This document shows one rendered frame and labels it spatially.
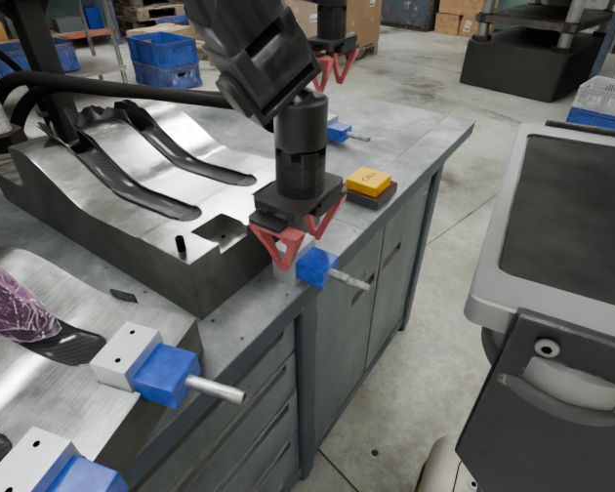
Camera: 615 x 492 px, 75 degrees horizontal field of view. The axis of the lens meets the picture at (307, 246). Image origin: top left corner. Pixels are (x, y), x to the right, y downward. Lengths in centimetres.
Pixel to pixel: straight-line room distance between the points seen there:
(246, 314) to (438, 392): 103
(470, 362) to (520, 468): 129
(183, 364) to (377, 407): 104
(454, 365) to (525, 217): 128
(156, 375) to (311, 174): 25
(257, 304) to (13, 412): 26
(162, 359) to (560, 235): 32
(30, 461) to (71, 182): 39
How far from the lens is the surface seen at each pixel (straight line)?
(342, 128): 92
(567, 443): 25
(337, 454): 129
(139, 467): 46
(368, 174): 73
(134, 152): 69
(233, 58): 36
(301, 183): 44
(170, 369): 39
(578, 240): 26
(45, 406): 43
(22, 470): 37
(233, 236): 53
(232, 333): 49
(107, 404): 40
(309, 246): 53
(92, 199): 62
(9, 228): 80
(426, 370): 149
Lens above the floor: 117
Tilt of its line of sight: 37 degrees down
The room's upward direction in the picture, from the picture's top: straight up
